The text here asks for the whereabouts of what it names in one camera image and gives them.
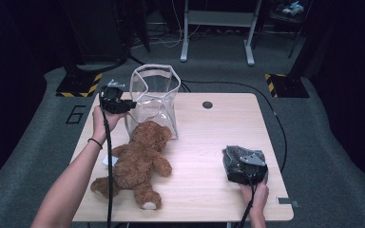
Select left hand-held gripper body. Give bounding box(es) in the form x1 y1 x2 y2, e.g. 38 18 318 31
99 79 126 114

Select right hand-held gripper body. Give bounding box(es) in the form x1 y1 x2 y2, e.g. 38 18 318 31
227 153 269 186

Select grey fluffy towel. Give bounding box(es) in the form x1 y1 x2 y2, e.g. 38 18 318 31
221 145 266 179

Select clear plastic bag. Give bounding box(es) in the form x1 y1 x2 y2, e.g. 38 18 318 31
124 64 183 141

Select brown teddy bear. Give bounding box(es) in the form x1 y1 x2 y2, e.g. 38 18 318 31
89 120 174 211

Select person's right hand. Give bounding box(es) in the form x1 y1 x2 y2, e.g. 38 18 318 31
240 181 270 218

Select person's left hand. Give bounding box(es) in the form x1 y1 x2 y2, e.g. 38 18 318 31
91 105 129 145

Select black stand base yellow stripes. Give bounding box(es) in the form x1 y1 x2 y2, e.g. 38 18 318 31
55 73 104 98
264 73 311 99

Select dark cabinet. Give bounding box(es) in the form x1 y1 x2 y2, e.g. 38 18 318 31
60 0 131 65

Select dark curtain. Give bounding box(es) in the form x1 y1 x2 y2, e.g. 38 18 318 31
0 0 65 194
298 0 365 179

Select blue and white item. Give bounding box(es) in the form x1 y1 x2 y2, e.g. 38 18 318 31
281 0 305 17

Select right hand-held gripper black cable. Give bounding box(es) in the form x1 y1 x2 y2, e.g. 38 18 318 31
237 170 258 228

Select hand-held gripper black cable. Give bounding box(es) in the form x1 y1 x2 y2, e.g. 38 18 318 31
98 88 115 228
237 170 258 228

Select black hair tie wristband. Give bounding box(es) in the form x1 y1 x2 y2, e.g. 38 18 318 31
86 138 104 150

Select thick black floor cable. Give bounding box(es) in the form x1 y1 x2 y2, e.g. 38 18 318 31
127 55 192 93

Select left hand-held gripper black cable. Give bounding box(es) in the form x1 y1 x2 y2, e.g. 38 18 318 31
98 88 115 228

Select white floor cable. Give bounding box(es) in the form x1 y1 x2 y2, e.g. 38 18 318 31
151 0 201 49

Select white metal table frame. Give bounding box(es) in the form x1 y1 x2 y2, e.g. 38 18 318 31
180 0 263 67

